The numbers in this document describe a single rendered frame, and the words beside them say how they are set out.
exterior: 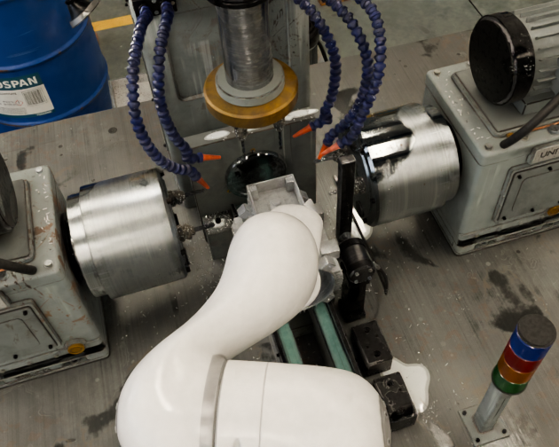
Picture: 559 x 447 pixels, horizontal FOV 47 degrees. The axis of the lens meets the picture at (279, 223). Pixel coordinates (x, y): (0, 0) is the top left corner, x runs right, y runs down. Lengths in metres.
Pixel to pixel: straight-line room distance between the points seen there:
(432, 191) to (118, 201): 0.66
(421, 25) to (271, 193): 2.45
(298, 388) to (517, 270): 1.19
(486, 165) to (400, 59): 0.82
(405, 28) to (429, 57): 1.47
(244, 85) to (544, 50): 0.59
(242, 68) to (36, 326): 0.66
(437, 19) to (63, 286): 2.83
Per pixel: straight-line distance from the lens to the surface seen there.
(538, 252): 1.72
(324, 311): 1.41
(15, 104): 2.85
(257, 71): 1.18
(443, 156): 1.41
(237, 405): 0.52
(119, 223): 1.31
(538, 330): 1.10
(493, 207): 1.57
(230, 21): 1.11
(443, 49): 2.22
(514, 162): 1.46
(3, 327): 1.39
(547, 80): 1.41
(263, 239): 0.58
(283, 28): 1.44
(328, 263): 1.26
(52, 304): 1.36
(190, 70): 1.44
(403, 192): 1.39
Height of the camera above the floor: 2.15
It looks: 53 degrees down
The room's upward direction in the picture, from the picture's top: 5 degrees counter-clockwise
